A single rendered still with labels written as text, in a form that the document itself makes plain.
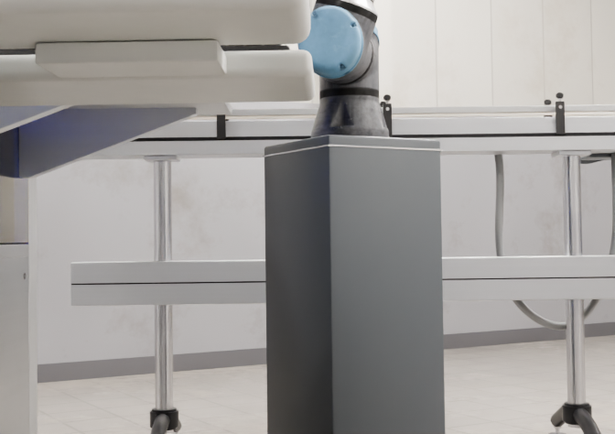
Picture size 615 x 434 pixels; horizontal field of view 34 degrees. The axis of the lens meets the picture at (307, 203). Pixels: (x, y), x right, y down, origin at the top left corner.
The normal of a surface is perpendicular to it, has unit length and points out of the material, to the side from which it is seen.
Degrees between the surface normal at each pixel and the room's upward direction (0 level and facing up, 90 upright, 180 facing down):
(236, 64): 90
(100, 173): 90
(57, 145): 90
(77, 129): 90
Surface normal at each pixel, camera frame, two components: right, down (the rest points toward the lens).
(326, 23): -0.26, 0.09
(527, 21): 0.50, -0.04
